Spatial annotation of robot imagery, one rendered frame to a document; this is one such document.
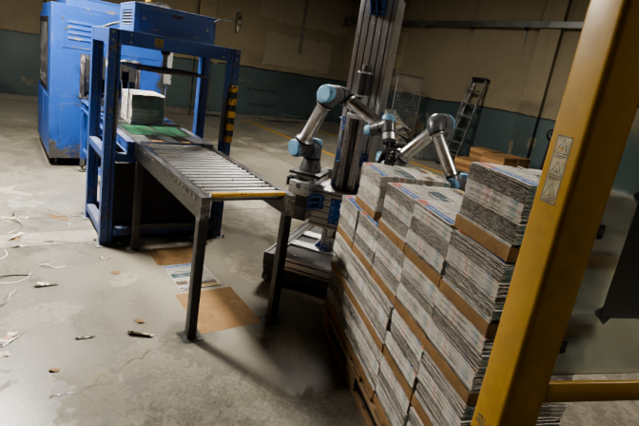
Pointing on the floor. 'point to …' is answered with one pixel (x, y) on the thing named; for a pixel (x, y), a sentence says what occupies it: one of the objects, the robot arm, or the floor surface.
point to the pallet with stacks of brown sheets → (489, 159)
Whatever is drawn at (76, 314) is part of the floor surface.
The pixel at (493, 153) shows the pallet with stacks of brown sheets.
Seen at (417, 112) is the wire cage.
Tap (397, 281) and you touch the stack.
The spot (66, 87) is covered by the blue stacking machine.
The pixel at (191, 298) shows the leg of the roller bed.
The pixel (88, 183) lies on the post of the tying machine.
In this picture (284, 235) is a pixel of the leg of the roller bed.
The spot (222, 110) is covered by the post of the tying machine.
